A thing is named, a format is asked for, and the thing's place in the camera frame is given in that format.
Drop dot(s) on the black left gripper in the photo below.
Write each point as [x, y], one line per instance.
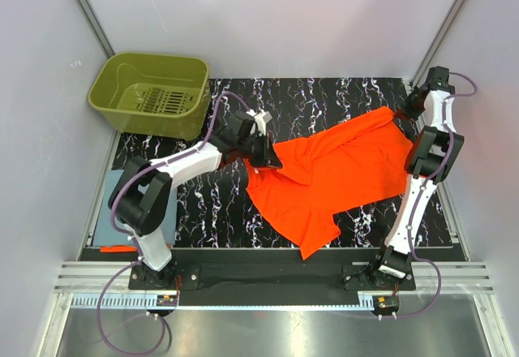
[268, 156]

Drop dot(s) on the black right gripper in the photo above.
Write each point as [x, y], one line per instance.
[406, 110]

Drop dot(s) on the orange t shirt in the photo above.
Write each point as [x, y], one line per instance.
[357, 162]

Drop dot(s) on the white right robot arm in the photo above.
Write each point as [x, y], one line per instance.
[428, 164]

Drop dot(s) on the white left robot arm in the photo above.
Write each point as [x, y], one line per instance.
[139, 200]

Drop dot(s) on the black marble pattern mat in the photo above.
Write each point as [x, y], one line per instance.
[214, 210]

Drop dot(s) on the olive green plastic basket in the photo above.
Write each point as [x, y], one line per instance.
[153, 94]

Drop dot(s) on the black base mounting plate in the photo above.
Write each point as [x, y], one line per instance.
[270, 277]

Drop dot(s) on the folded grey-blue t shirt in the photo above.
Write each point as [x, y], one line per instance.
[104, 234]

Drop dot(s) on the folded orange t shirt underneath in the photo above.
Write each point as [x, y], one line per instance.
[118, 249]

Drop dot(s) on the right aluminium frame post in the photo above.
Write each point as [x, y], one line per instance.
[446, 25]

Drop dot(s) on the aluminium frame post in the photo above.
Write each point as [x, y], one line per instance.
[97, 30]
[446, 25]

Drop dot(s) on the left aluminium frame post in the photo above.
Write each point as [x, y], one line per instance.
[97, 30]

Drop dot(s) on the aluminium front rail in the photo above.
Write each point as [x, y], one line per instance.
[456, 277]

